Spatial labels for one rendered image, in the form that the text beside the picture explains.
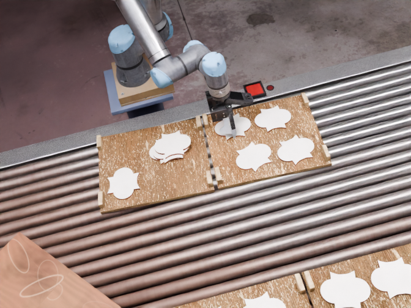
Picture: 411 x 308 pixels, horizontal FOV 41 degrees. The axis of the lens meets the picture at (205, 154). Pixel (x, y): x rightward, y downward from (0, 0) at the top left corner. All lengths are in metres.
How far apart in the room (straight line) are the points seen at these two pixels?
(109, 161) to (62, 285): 0.56
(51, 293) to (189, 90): 2.12
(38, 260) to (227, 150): 0.76
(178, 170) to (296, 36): 2.08
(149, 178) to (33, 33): 2.62
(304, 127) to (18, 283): 1.12
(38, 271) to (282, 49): 2.48
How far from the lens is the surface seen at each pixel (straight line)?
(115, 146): 2.14
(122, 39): 2.24
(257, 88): 2.23
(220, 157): 2.01
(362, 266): 1.78
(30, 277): 1.81
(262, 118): 2.10
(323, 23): 3.99
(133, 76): 2.32
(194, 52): 1.90
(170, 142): 2.06
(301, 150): 2.00
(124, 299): 1.81
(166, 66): 1.87
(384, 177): 1.99
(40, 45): 4.30
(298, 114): 2.12
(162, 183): 1.98
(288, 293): 1.73
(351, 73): 2.31
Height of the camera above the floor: 2.52
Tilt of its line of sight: 51 degrees down
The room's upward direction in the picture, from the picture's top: 12 degrees counter-clockwise
